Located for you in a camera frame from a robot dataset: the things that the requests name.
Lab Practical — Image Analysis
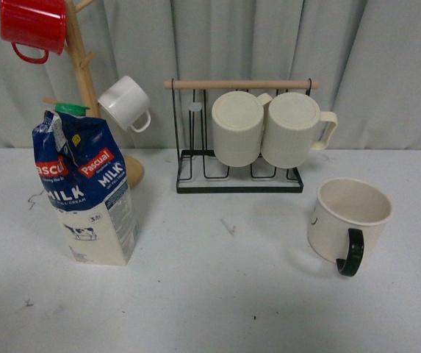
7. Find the white enamel mug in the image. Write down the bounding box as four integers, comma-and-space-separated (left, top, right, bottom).
98, 76, 151, 133

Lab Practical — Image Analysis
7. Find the blue white milk carton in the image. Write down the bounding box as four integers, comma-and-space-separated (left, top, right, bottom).
32, 110, 139, 265

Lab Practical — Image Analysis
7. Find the red enamel mug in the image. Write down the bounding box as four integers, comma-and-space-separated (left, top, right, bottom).
0, 0, 67, 65

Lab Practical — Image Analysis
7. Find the cream mug black handle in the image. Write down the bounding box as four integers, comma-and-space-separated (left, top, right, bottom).
307, 178, 393, 277

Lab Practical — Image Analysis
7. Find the right cream ribbed mug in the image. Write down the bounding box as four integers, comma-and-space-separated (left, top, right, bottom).
261, 92, 338, 169

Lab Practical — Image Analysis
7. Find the wooden mug tree stand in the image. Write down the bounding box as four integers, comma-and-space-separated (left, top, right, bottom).
42, 0, 145, 189

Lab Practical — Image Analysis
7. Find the cream ribbed mug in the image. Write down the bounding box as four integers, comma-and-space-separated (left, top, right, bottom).
212, 91, 273, 167
261, 92, 338, 169

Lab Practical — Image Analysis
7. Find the left cream ribbed mug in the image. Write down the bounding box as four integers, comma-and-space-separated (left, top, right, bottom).
212, 91, 273, 167

